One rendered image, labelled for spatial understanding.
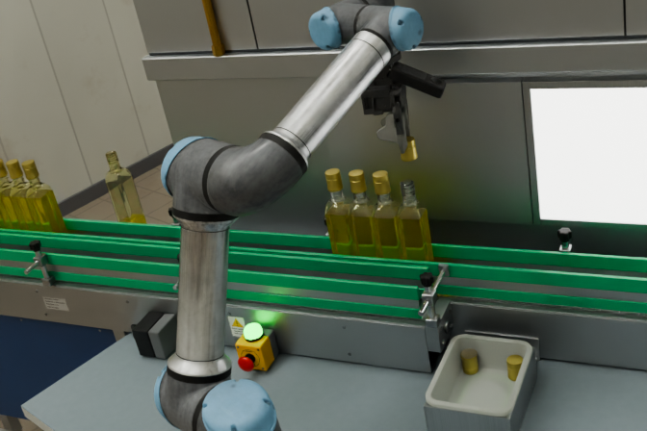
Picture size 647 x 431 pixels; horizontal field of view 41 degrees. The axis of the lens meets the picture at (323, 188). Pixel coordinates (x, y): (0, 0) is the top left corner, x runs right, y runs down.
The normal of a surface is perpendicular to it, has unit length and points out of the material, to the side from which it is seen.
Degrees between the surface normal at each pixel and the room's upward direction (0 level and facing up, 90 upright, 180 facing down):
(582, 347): 90
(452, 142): 90
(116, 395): 0
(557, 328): 90
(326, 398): 0
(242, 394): 7
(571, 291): 90
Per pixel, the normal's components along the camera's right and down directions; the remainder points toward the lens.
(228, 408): -0.14, -0.83
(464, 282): -0.40, 0.48
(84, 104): 0.72, 0.19
